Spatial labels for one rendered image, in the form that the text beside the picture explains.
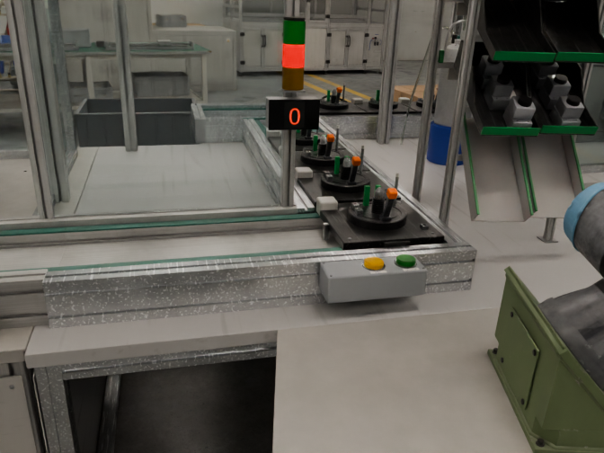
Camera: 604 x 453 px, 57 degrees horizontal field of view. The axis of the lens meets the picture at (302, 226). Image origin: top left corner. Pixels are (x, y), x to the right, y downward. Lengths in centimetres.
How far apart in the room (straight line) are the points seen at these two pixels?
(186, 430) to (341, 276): 122
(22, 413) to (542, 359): 93
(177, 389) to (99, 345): 126
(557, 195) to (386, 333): 60
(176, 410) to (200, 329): 116
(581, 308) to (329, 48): 1002
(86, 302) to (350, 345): 51
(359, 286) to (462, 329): 22
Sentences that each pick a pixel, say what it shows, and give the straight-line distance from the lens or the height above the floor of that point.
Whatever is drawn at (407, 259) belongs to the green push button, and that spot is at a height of 97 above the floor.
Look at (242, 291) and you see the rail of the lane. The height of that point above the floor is 91.
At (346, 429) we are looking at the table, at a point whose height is 86.
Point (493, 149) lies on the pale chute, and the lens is 148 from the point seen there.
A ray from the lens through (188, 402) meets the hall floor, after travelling 229.
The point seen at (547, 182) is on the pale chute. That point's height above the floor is 106.
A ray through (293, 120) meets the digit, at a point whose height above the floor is 119.
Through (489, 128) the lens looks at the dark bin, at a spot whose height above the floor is 120.
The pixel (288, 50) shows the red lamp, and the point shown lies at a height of 135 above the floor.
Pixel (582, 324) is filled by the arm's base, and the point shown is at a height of 105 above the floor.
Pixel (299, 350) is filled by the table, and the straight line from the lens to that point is 106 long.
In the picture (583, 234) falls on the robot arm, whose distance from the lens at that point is 101.
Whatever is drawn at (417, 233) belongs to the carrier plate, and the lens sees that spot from 131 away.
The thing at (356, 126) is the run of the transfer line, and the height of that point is 92.
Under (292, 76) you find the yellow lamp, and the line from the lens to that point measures 131.
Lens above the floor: 148
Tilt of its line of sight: 23 degrees down
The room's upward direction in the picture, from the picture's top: 2 degrees clockwise
